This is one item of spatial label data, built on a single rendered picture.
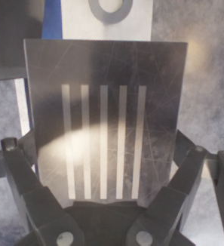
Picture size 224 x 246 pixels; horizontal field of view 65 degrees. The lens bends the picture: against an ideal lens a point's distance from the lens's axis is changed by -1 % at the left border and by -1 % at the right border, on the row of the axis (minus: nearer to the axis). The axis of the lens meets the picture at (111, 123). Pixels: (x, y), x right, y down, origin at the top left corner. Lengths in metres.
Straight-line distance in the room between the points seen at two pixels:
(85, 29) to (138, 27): 0.14
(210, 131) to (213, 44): 0.86
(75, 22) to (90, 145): 0.43
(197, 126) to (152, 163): 1.91
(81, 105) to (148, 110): 0.06
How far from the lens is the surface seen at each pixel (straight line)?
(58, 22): 1.21
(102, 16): 0.54
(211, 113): 2.10
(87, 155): 0.17
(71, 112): 0.16
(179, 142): 0.17
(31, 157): 0.17
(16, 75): 0.51
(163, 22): 1.86
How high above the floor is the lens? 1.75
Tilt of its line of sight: 72 degrees down
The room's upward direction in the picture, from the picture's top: 175 degrees clockwise
